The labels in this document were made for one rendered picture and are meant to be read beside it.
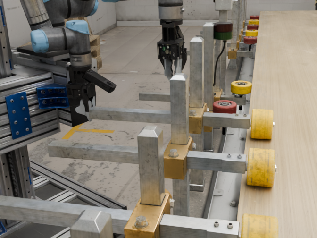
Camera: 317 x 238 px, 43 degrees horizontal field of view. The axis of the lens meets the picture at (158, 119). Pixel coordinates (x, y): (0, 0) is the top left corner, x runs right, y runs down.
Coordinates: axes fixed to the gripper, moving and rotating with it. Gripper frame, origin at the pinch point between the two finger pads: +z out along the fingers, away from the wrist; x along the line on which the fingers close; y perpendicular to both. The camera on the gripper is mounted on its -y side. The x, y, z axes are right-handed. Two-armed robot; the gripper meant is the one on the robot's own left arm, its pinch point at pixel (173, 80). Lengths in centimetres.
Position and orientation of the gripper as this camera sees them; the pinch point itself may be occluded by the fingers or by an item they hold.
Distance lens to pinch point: 136.4
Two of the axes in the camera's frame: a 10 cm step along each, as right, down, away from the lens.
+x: 9.7, 0.6, -2.3
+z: 0.3, 9.3, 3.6
